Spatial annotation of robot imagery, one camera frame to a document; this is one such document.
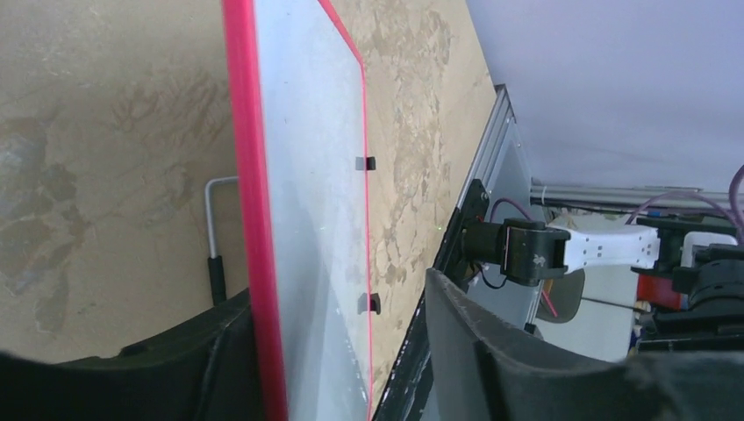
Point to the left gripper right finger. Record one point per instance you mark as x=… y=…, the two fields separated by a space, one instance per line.
x=487 y=369

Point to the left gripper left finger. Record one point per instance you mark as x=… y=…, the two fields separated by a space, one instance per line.
x=205 y=368

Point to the red framed whiteboard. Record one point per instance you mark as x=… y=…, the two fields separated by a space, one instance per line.
x=297 y=88

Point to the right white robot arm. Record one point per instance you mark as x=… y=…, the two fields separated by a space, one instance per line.
x=701 y=262

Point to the black whiteboard stand bracket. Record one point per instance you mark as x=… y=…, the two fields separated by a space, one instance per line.
x=215 y=265

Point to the aluminium frame rail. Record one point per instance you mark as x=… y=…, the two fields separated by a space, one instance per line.
x=501 y=165

